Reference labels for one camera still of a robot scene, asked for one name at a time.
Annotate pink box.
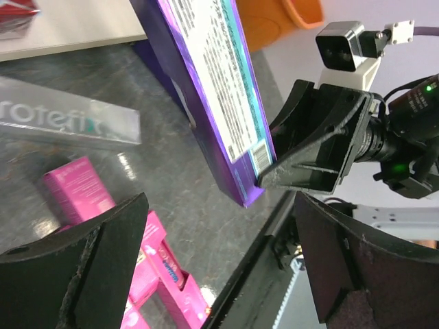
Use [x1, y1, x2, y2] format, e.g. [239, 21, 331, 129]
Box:
[121, 210, 211, 328]
[43, 157, 116, 226]

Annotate white two-tier shelf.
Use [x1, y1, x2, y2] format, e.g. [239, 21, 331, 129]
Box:
[1, 0, 147, 62]

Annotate pink box middle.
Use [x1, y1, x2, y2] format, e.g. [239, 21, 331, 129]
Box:
[43, 157, 116, 226]

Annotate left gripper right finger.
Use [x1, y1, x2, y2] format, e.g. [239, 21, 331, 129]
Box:
[294, 193, 438, 328]

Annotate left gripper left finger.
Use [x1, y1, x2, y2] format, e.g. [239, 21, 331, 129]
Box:
[1, 193, 149, 328]

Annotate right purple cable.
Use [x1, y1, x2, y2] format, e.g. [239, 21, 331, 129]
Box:
[413, 25, 439, 38]

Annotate pink box right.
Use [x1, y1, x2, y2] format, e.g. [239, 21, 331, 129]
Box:
[121, 210, 211, 328]

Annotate slotted cable duct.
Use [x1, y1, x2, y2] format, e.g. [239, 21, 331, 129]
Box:
[272, 256, 316, 328]

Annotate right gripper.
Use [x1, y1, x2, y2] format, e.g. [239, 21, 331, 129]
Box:
[257, 80, 394, 191]

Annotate red 3D toothpaste box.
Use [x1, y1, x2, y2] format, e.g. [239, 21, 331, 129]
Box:
[0, 0, 40, 40]

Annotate purple toothpaste box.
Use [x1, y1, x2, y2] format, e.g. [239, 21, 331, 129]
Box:
[132, 1, 276, 207]

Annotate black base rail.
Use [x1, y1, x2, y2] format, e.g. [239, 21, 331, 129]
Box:
[202, 191, 300, 328]

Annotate orange plastic basket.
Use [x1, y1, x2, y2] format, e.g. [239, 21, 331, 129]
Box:
[236, 0, 324, 52]

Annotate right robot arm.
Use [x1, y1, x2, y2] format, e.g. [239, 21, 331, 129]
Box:
[257, 75, 438, 199]

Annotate clear Protefix box near shelf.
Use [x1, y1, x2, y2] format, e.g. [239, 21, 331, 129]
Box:
[1, 77, 141, 149]

